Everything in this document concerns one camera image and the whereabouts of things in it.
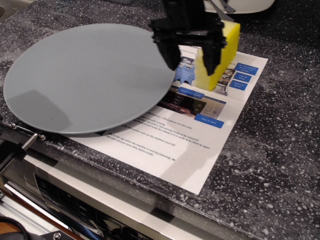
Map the aluminium extrusion rail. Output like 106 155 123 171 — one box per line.
0 195 59 235

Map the yellow sponge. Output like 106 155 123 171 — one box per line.
192 20 241 91

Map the black metal clamp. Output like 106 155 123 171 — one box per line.
0 119 46 177

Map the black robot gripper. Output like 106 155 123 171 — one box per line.
149 0 227 76

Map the grey round plate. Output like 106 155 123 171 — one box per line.
3 23 174 135

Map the black cable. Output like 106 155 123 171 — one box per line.
0 216 32 240

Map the metal spoon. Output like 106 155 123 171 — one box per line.
209 0 235 22

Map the black bracket with screw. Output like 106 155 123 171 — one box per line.
39 231 76 240

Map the laminated dishwasher instruction sheet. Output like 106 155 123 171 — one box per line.
73 52 268 194

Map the white bowl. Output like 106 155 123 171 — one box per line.
203 0 275 14

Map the stainless steel dishwasher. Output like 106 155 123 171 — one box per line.
0 152 228 240

